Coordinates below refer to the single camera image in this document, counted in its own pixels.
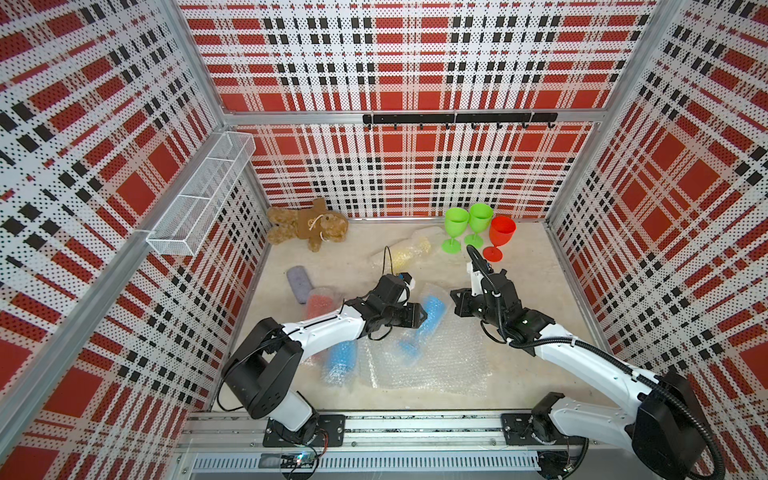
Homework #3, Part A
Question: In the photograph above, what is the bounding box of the light blue glass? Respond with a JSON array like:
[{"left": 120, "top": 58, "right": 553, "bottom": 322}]
[{"left": 395, "top": 283, "right": 450, "bottom": 368}]

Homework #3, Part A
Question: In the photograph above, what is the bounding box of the bubble wrap sheet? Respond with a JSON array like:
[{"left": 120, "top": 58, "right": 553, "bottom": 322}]
[{"left": 358, "top": 322, "right": 491, "bottom": 397}]

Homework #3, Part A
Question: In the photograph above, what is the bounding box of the red glass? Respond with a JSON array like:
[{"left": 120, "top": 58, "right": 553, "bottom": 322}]
[{"left": 483, "top": 216, "right": 517, "bottom": 263}]

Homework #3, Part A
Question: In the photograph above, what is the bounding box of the green wine glass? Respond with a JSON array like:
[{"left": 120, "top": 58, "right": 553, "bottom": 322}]
[
  {"left": 465, "top": 203, "right": 494, "bottom": 250},
  {"left": 442, "top": 207, "right": 470, "bottom": 254}
]

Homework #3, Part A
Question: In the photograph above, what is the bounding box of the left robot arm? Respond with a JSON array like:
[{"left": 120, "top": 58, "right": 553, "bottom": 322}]
[{"left": 222, "top": 273, "right": 427, "bottom": 433}]

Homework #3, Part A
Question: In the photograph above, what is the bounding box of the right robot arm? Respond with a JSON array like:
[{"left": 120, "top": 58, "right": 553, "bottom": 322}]
[{"left": 450, "top": 245, "right": 726, "bottom": 479}]

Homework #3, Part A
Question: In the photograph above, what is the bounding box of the yellow glass in bubble wrap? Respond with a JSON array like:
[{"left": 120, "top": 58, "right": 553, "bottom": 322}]
[{"left": 366, "top": 229, "right": 447, "bottom": 273}]

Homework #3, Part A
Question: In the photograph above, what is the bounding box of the blue glass in bubble wrap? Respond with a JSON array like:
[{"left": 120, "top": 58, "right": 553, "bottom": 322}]
[{"left": 322, "top": 341, "right": 358, "bottom": 387}]

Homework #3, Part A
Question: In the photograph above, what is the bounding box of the pink glass in bubble wrap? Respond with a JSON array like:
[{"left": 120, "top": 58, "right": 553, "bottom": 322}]
[{"left": 303, "top": 286, "right": 344, "bottom": 370}]

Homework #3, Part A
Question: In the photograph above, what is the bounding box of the purple glass in bubble wrap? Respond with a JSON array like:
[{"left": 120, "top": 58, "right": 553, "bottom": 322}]
[{"left": 286, "top": 265, "right": 314, "bottom": 305}]

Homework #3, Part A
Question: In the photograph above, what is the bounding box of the brown teddy bear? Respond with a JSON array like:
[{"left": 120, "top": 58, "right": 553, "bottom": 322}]
[{"left": 267, "top": 197, "right": 349, "bottom": 252}]

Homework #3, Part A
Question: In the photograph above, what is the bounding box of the green circuit board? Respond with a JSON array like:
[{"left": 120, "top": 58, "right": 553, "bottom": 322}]
[{"left": 279, "top": 450, "right": 319, "bottom": 473}]

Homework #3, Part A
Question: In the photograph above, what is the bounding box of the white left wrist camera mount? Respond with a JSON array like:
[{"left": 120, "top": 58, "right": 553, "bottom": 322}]
[{"left": 396, "top": 272, "right": 416, "bottom": 293}]

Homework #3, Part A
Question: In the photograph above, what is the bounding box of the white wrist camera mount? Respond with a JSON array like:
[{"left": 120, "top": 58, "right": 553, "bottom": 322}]
[
  {"left": 468, "top": 264, "right": 496, "bottom": 296},
  {"left": 396, "top": 272, "right": 416, "bottom": 293}
]

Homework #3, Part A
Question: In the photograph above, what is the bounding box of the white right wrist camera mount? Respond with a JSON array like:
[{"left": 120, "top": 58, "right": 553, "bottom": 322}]
[{"left": 468, "top": 264, "right": 496, "bottom": 296}]

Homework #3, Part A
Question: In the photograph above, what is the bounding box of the black hook rail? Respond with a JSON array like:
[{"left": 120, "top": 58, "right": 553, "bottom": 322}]
[{"left": 362, "top": 112, "right": 559, "bottom": 127}]

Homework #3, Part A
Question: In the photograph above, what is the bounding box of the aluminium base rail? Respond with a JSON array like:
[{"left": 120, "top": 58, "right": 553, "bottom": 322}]
[{"left": 169, "top": 410, "right": 654, "bottom": 479}]

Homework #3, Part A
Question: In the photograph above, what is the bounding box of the white wire mesh basket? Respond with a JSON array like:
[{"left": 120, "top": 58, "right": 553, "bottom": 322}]
[{"left": 147, "top": 131, "right": 255, "bottom": 256}]

